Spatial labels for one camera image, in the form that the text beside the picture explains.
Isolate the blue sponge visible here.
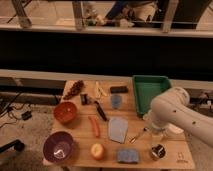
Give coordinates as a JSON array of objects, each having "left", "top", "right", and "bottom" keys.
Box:
[{"left": 117, "top": 149, "right": 139, "bottom": 164}]

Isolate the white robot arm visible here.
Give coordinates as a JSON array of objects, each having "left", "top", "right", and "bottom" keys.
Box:
[{"left": 144, "top": 87, "right": 213, "bottom": 148}]

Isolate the white plastic cup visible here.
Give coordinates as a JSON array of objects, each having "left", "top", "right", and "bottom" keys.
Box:
[{"left": 168, "top": 124, "right": 184, "bottom": 134}]

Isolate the black rectangular block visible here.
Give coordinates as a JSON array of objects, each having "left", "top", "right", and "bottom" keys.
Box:
[{"left": 110, "top": 86, "right": 128, "bottom": 94}]

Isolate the pale banana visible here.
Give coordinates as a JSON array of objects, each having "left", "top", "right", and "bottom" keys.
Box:
[{"left": 94, "top": 81, "right": 107, "bottom": 99}]

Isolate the small dark metal clip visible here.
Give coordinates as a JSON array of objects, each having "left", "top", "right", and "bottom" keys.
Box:
[{"left": 80, "top": 94, "right": 93, "bottom": 105}]

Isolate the orange carrot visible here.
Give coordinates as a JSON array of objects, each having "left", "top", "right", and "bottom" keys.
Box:
[{"left": 88, "top": 116, "right": 100, "bottom": 138}]

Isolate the wooden table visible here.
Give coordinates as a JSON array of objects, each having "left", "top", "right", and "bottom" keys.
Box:
[{"left": 51, "top": 81, "right": 195, "bottom": 170}]

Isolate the green plastic tray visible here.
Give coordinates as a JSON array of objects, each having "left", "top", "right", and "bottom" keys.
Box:
[{"left": 132, "top": 75, "right": 171, "bottom": 118}]

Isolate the light blue cloth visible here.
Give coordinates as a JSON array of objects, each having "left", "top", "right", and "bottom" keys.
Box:
[{"left": 108, "top": 117, "right": 128, "bottom": 143}]

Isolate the orange plastic bowl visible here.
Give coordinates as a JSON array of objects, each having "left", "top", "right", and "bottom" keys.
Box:
[{"left": 53, "top": 102, "right": 77, "bottom": 124}]

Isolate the metal spoon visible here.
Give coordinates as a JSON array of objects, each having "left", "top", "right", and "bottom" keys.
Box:
[{"left": 129, "top": 127, "right": 149, "bottom": 143}]

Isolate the red yellow apple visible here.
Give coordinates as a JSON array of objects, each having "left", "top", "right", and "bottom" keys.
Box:
[{"left": 90, "top": 143, "right": 105, "bottom": 160}]

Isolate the purple plastic bowl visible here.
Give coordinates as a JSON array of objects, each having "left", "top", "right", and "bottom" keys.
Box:
[{"left": 43, "top": 131, "right": 74, "bottom": 163}]

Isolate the small metal can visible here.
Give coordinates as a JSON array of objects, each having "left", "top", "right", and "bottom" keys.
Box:
[{"left": 151, "top": 144, "right": 166, "bottom": 160}]

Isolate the black power adapter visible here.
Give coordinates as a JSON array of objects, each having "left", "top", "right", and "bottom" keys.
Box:
[{"left": 21, "top": 111, "right": 32, "bottom": 121}]

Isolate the black cylindrical floor object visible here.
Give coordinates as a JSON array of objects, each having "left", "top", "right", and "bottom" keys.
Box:
[{"left": 0, "top": 139, "right": 25, "bottom": 153}]

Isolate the black handled knife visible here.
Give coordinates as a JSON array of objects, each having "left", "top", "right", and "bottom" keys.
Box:
[{"left": 94, "top": 101, "right": 107, "bottom": 121}]

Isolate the black cable on floor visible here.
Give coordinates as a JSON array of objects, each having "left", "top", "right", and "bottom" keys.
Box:
[{"left": 0, "top": 92, "right": 33, "bottom": 129}]

